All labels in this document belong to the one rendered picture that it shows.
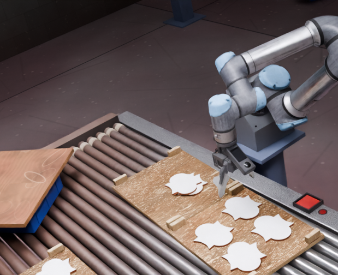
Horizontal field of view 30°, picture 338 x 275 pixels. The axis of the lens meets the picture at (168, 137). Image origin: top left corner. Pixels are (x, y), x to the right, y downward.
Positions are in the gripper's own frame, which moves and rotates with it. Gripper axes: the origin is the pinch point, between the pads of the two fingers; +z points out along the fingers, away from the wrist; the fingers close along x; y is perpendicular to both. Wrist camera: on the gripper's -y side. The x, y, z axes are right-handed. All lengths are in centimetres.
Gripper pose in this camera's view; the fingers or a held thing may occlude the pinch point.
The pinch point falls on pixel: (238, 189)
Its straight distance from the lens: 220.4
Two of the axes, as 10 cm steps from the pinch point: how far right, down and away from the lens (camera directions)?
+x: -8.1, 4.2, -4.0
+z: 2.0, 8.5, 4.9
